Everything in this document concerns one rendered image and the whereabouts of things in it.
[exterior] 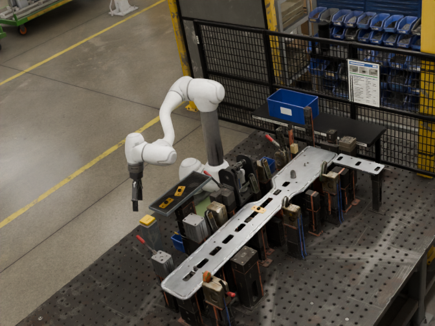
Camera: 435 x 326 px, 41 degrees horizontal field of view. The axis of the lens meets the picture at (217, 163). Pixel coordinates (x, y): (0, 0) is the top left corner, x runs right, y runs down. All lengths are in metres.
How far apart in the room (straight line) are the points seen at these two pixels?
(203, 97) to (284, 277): 1.11
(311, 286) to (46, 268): 2.41
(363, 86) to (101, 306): 2.01
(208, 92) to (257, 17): 2.08
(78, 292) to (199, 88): 1.35
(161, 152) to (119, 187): 2.46
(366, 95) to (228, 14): 2.19
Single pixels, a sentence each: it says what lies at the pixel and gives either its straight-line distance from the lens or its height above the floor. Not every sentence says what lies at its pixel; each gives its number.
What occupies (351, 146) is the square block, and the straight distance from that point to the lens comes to 3.60.
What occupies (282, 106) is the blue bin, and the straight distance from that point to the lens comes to 3.89.
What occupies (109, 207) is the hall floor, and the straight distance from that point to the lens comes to 5.28.
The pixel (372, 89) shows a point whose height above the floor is 1.27.
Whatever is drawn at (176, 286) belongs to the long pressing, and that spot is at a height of 1.00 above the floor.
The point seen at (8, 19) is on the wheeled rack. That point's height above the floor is 0.27.
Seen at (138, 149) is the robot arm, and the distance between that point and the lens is 3.12.
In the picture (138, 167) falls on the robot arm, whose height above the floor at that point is 1.33.
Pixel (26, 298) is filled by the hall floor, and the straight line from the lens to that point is 4.72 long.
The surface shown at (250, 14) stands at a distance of 5.40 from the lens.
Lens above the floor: 3.00
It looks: 33 degrees down
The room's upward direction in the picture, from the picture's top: 11 degrees counter-clockwise
